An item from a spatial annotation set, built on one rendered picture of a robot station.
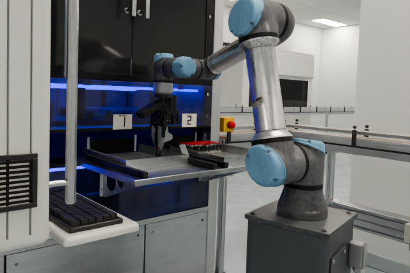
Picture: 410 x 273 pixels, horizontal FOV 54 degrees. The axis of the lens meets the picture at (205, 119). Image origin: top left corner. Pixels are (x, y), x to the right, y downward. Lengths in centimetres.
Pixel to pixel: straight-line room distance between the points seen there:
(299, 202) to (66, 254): 89
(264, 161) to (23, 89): 61
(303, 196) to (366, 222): 120
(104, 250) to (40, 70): 97
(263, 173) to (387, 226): 133
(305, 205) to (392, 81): 181
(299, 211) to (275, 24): 54
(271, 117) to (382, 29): 195
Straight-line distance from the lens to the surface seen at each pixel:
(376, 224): 237
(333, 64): 1078
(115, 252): 174
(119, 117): 162
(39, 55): 91
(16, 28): 90
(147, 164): 140
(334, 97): 1071
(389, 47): 293
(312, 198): 121
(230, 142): 214
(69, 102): 95
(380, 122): 292
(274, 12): 118
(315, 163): 119
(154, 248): 184
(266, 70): 112
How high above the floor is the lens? 114
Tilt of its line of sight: 4 degrees down
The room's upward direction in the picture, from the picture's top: 2 degrees clockwise
